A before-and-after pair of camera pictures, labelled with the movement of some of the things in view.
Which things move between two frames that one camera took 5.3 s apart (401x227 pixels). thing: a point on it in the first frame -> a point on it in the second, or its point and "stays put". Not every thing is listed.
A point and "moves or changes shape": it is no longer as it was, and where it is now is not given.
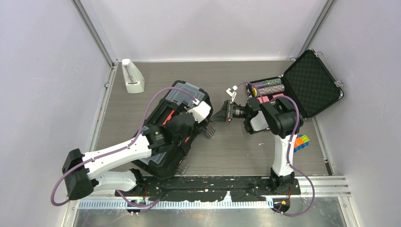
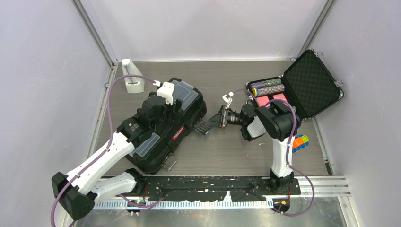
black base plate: [198, 188] stays put
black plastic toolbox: [165, 164] moves or changes shape
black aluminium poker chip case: [308, 80] stays put
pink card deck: [265, 99] stays put
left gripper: [191, 132] -> [178, 105]
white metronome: [134, 79] stays put
